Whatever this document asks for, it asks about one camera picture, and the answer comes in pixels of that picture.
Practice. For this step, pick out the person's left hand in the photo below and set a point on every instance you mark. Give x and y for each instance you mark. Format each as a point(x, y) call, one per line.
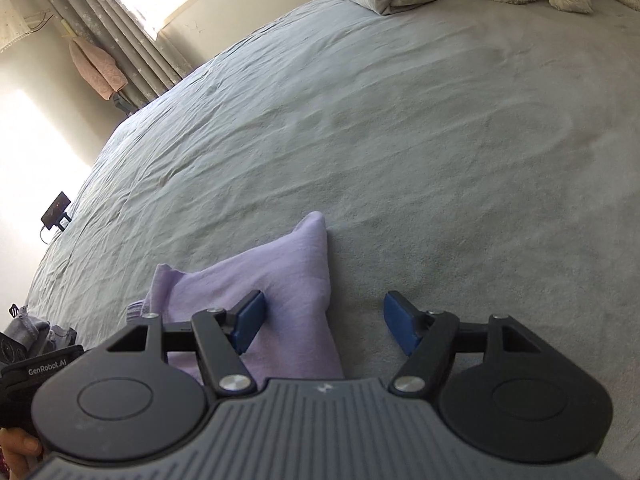
point(19, 448)

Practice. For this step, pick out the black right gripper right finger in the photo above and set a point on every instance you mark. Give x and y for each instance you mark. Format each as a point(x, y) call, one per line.
point(427, 339)

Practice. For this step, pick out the lilac purple pants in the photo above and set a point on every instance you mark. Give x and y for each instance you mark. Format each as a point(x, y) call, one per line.
point(292, 272)

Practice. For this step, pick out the black device on stand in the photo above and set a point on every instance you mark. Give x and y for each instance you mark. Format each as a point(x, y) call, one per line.
point(56, 215)

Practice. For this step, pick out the grey star-patterned curtain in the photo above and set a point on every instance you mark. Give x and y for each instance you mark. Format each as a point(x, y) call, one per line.
point(152, 65)

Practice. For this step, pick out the pink hanging towel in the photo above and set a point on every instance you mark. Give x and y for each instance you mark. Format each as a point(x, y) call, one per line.
point(97, 68)

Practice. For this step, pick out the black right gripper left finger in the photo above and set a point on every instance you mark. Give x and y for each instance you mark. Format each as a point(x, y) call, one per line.
point(221, 337)

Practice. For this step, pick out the grey bed sheet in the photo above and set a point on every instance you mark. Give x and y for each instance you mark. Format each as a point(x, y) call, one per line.
point(476, 156)

